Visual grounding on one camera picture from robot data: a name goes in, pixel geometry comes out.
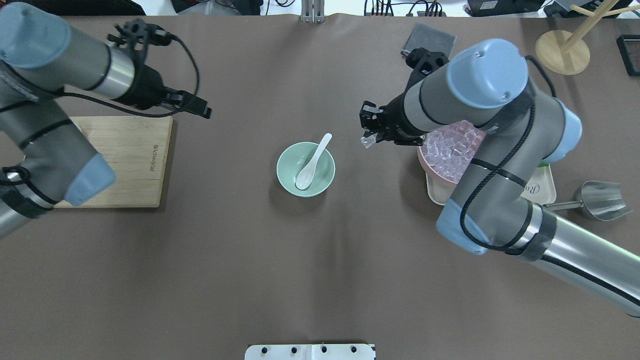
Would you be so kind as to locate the pink bowl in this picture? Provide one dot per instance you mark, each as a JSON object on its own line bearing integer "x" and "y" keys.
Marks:
{"x": 435, "y": 170}

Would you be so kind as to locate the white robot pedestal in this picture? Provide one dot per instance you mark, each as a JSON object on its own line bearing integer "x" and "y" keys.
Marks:
{"x": 318, "y": 351}

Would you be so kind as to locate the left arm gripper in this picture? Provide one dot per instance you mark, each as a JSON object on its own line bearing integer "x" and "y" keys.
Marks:
{"x": 145, "y": 88}

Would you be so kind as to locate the clear ice cubes pile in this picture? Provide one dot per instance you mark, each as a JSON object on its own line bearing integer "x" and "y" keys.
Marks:
{"x": 452, "y": 147}

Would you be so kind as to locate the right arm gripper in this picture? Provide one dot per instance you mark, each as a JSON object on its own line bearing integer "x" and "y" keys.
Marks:
{"x": 395, "y": 121}

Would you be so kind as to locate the single clear ice cube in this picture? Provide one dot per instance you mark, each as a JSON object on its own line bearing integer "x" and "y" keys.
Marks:
{"x": 368, "y": 141}

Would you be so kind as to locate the white ceramic spoon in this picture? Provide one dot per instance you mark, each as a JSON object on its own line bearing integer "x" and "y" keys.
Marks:
{"x": 306, "y": 175}

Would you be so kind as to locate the metal ice scoop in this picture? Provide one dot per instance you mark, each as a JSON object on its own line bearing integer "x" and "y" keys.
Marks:
{"x": 597, "y": 200}

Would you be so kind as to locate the aluminium frame post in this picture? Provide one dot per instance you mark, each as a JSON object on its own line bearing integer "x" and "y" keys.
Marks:
{"x": 313, "y": 11}

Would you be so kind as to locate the bamboo cutting board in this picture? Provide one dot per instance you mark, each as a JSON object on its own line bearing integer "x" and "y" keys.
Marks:
{"x": 136, "y": 148}

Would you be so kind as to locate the cream plastic tray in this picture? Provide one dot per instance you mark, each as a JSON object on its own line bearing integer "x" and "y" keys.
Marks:
{"x": 540, "y": 188}

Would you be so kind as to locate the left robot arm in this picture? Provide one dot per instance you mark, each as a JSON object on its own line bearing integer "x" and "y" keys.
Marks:
{"x": 44, "y": 58}

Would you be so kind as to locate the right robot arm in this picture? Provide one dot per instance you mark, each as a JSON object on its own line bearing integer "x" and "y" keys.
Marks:
{"x": 489, "y": 86}

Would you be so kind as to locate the wooden mug tree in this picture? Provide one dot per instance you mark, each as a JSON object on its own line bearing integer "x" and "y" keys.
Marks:
{"x": 564, "y": 52}

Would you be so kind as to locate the grey folded cloth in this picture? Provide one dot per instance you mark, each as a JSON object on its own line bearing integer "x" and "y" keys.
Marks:
{"x": 430, "y": 38}

